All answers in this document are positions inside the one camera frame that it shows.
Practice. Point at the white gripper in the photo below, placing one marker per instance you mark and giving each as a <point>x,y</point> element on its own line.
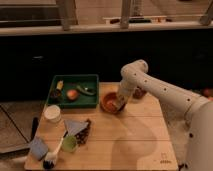
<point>122,95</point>

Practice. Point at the red bowl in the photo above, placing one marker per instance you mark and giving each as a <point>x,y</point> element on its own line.
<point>107,103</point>

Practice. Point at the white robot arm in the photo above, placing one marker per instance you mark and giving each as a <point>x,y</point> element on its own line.
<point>197,110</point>

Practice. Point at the brown bowl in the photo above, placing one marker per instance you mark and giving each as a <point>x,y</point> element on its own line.
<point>139,93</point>

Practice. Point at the green cucumber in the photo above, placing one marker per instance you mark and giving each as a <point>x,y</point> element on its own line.
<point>85,90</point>

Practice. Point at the wooden board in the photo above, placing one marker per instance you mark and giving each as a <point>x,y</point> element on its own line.
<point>135,139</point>

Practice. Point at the red apple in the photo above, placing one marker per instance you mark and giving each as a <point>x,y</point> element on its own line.
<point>72,94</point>

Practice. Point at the green plastic tray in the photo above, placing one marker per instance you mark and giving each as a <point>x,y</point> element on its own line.
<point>70,82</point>

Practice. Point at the dark grape bunch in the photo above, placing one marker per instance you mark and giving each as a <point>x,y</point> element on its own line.
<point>82,136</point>

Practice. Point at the yellow corn cob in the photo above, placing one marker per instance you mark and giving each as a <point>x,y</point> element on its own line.
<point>59,85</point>

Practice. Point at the dark eggplant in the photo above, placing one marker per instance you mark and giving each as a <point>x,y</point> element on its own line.
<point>55,95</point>

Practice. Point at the white cup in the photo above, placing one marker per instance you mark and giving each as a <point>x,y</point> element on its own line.
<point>53,113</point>

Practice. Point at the green cup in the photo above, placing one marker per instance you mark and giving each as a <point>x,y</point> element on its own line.
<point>69,144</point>

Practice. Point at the black handle tool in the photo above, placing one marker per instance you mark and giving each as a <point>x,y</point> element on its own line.
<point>35,123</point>

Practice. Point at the white handled brush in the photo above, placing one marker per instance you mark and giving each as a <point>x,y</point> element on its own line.
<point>50,159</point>

